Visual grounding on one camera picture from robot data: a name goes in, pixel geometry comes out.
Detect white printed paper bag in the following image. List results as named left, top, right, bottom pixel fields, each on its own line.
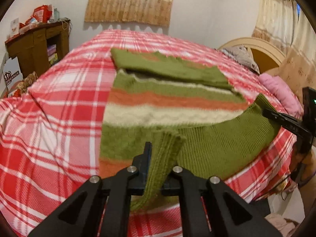
left=3, top=57, right=23, bottom=90

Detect red white plaid bedspread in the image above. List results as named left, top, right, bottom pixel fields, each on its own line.
left=1, top=30, right=285, bottom=236

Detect beige curtain at right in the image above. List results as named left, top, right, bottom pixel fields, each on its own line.
left=252, top=0, right=315, bottom=102

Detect green striped knit sweater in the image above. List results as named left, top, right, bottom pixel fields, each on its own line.
left=99, top=48, right=280, bottom=211

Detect pink pillow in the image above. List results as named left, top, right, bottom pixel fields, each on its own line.
left=259, top=73, right=304, bottom=119

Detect cream wooden headboard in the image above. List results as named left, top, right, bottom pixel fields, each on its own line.
left=218, top=37, right=285, bottom=76

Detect red gift box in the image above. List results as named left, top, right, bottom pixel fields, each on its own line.
left=33, top=4, right=53, bottom=23

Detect beige patterned window curtain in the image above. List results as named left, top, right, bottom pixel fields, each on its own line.
left=85, top=0, right=173, bottom=27

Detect floral cloth bundle on floor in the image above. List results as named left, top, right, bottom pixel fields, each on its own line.
left=1, top=71, right=38, bottom=99

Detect grey patterned pillow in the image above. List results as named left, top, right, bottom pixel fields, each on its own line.
left=220, top=45, right=260, bottom=75

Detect dark brown wooden cabinet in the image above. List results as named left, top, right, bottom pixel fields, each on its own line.
left=5, top=18, right=71, bottom=77

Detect stacked books in cabinet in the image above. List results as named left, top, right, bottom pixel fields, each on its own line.
left=47, top=44, right=58, bottom=66

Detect white card on cabinet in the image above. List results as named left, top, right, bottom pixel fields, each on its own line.
left=10, top=18, right=19, bottom=37

